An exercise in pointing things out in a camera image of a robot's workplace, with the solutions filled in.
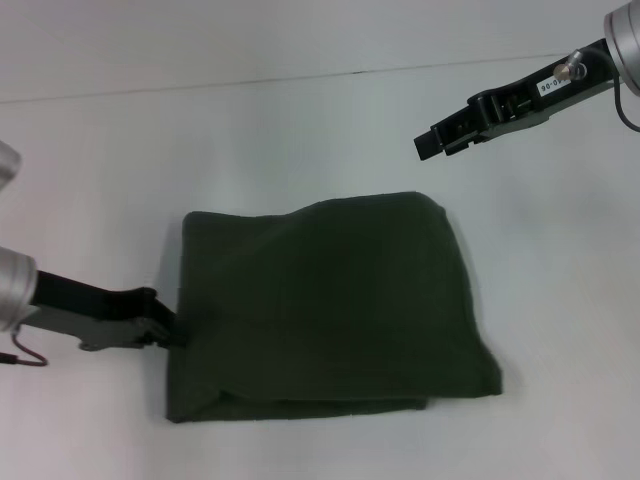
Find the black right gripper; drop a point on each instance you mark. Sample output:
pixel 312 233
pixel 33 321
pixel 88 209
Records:
pixel 545 95

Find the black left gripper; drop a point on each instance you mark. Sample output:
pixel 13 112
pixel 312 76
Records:
pixel 85 315

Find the dark green FREE t-shirt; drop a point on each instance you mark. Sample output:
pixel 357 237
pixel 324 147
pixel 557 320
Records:
pixel 320 310

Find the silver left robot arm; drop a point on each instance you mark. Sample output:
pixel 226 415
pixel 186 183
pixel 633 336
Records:
pixel 12 270

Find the silver knurled metal connector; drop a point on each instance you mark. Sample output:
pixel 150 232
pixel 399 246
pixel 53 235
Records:
pixel 570 65

